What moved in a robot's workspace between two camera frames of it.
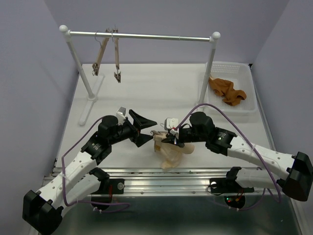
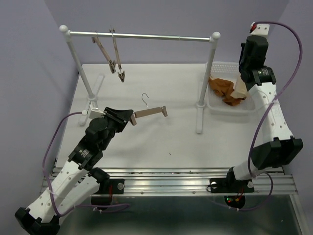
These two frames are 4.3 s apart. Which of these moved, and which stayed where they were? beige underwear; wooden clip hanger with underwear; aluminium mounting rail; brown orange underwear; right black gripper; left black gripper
Moved: right black gripper; wooden clip hanger with underwear; beige underwear; left black gripper
Stayed: brown orange underwear; aluminium mounting rail
